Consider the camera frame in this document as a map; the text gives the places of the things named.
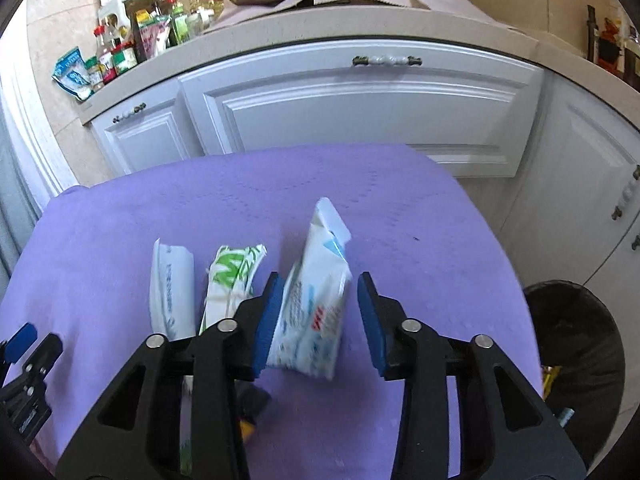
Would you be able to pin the green plastic bottle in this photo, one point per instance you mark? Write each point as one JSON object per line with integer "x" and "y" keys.
{"x": 179, "y": 25}

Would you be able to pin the purple table mat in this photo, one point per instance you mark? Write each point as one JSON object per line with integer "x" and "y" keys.
{"x": 250, "y": 200}

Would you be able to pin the tall dark bottle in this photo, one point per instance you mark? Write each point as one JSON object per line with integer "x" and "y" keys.
{"x": 591, "y": 32}

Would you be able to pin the green and white wrapper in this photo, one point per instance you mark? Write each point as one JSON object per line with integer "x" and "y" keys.
{"x": 227, "y": 275}

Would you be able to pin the pink packet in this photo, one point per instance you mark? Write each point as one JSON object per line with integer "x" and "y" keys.
{"x": 152, "y": 40}

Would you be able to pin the blue and white packet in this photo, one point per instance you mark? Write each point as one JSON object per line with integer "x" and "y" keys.
{"x": 72, "y": 75}

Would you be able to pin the white spice rack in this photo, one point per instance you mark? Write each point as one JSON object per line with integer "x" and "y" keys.
{"x": 135, "y": 2}

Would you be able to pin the red-lidded jar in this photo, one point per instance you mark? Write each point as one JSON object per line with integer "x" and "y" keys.
{"x": 124, "y": 58}

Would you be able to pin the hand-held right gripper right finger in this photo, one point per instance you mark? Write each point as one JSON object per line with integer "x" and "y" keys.
{"x": 370, "y": 330}

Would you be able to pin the wide white drawer front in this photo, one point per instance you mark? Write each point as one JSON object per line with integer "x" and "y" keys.
{"x": 360, "y": 115}

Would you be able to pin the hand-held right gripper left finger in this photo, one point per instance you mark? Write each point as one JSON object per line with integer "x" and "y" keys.
{"x": 265, "y": 330}

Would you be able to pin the small white cabinet door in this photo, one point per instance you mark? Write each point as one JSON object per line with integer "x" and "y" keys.
{"x": 145, "y": 135}

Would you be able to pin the white and blue pouch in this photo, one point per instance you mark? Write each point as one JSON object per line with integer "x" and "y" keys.
{"x": 310, "y": 310}

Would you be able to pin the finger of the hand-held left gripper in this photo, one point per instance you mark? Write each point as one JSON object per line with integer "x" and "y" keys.
{"x": 22, "y": 340}
{"x": 45, "y": 352}

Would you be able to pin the green-lidded jar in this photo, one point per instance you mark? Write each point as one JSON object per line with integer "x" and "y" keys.
{"x": 94, "y": 74}

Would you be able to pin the white sachet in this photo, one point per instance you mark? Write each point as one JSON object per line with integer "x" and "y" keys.
{"x": 172, "y": 290}

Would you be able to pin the clear bottle with red cap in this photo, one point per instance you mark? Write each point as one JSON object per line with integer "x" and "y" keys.
{"x": 103, "y": 55}

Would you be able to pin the black bin with black bag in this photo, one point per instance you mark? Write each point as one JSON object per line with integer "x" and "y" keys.
{"x": 585, "y": 340}

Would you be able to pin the pale pink stove cloth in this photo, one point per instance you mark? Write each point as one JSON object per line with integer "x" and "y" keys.
{"x": 450, "y": 5}

